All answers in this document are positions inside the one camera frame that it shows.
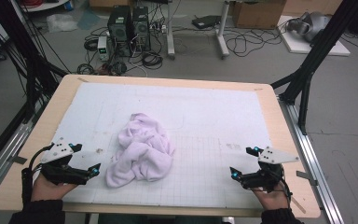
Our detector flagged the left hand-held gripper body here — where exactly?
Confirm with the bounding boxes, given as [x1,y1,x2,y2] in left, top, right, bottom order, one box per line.
[40,138,90,185]

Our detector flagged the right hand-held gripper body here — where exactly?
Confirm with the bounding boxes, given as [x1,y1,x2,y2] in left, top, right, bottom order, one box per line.
[241,147,300,192]

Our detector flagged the pale lilac towel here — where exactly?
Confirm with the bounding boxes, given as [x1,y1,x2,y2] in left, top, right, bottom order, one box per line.
[105,112,176,189]

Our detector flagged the person's left hand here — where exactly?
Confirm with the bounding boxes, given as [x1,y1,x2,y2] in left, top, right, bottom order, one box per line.
[31,172,77,203]

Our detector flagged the person's right hand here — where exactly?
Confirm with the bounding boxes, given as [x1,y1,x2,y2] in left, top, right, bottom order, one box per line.
[253,183,290,211]

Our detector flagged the grey tape strip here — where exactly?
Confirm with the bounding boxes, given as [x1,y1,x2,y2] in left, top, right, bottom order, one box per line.
[7,155,28,165]
[296,170,319,187]

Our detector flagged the white power supply unit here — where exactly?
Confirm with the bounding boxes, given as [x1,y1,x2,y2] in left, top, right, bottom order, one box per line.
[97,35,110,62]

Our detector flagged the white grid mat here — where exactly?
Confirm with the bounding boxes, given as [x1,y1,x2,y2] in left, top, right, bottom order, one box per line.
[27,82,290,210]

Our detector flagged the white floor board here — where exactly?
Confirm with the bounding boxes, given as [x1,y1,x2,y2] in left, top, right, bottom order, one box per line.
[278,15,351,57]

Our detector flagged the white desk leg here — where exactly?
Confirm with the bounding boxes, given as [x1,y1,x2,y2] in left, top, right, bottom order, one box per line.
[166,0,177,60]
[215,0,231,60]

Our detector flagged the clear plastic bag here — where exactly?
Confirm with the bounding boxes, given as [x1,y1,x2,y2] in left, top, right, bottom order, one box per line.
[46,12,78,34]

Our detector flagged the wide black computer tower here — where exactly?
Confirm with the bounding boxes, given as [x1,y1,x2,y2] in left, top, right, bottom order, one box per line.
[106,5,133,58]

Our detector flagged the teal floor sheet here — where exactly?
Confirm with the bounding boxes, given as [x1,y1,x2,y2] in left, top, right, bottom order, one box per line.
[76,8,102,31]

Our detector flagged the grey rounded device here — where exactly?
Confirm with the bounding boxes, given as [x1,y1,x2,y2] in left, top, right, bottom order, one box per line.
[287,11,332,43]

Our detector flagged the narrow black computer tower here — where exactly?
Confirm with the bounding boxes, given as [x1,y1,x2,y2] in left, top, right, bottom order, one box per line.
[131,6,152,52]

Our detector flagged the large cardboard box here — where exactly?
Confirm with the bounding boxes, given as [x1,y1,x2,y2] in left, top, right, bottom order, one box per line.
[232,0,287,30]

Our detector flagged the flat black box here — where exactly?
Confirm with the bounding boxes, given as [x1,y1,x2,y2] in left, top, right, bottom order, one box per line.
[191,14,222,30]

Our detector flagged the right hand-held gripper black cable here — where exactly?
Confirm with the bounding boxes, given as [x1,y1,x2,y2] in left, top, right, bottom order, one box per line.
[279,179,294,209]

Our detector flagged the aluminium rail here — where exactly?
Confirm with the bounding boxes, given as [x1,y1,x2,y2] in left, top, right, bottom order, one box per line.
[279,99,345,224]
[0,120,34,203]

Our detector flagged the loose black floor cables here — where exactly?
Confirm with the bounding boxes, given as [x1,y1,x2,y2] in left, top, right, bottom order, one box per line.
[223,26,282,58]

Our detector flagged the black metal frame stand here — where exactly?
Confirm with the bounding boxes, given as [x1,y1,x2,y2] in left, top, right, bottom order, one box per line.
[269,0,358,135]
[0,0,69,123]

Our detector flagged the coiled black cable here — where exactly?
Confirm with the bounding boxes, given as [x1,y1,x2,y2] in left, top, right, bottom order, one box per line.
[141,50,164,70]

